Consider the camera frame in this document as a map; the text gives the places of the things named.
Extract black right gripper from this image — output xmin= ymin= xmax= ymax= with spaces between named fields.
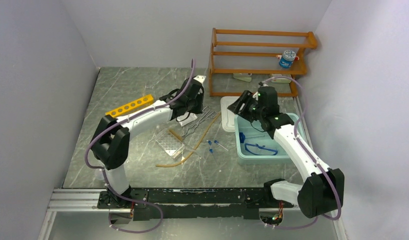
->
xmin=227 ymin=89 xmax=265 ymax=123

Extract metal crucible tongs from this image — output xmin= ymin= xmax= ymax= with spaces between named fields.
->
xmin=181 ymin=106 xmax=218 ymax=139

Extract blue base graduated cylinder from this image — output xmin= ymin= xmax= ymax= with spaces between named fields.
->
xmin=238 ymin=132 xmax=259 ymax=143

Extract blue safety glasses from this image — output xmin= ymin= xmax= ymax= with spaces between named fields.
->
xmin=244 ymin=143 xmax=278 ymax=156

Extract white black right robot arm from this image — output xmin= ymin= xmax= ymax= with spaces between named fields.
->
xmin=227 ymin=85 xmax=345 ymax=220

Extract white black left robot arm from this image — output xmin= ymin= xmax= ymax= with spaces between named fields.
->
xmin=87 ymin=75 xmax=206 ymax=208

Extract white plastic zip bag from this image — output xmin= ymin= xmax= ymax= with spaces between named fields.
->
xmin=176 ymin=112 xmax=198 ymax=127

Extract small white box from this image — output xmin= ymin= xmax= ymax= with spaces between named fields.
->
xmin=271 ymin=74 xmax=292 ymax=84

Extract pale green soap dish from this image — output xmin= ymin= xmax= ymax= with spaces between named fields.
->
xmin=232 ymin=73 xmax=252 ymax=83

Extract white plastic bin lid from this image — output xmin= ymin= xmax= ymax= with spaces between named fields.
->
xmin=220 ymin=96 xmax=239 ymax=133

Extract tan bristle tube brush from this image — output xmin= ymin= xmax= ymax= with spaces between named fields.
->
xmin=168 ymin=128 xmax=183 ymax=142

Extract light teal plastic bin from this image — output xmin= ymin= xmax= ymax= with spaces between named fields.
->
xmin=234 ymin=116 xmax=292 ymax=165

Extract yellow test tube rack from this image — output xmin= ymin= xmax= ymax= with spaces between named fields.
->
xmin=104 ymin=94 xmax=155 ymax=118

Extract clear plastic well plate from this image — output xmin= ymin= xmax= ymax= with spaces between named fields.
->
xmin=155 ymin=129 xmax=185 ymax=159

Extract clear glass watch plate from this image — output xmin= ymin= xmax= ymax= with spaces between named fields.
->
xmin=175 ymin=142 xmax=205 ymax=159

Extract blue white labelled jar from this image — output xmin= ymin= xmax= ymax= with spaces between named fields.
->
xmin=278 ymin=50 xmax=297 ymax=69

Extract orange wooden shelf rack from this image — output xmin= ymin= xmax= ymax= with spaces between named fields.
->
xmin=207 ymin=28 xmax=319 ymax=97

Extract tan rubber tubing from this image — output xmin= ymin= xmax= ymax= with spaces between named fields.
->
xmin=155 ymin=111 xmax=222 ymax=168

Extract clear glass beaker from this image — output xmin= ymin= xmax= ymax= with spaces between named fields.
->
xmin=94 ymin=168 xmax=104 ymax=181

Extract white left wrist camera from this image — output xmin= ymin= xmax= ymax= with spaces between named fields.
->
xmin=193 ymin=75 xmax=206 ymax=84

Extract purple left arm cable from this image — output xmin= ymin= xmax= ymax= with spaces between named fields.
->
xmin=84 ymin=58 xmax=197 ymax=234

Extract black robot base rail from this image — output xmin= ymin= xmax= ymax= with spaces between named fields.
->
xmin=96 ymin=187 xmax=293 ymax=221

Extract aluminium extrusion frame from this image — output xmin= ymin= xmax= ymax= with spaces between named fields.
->
xmin=38 ymin=188 xmax=109 ymax=240

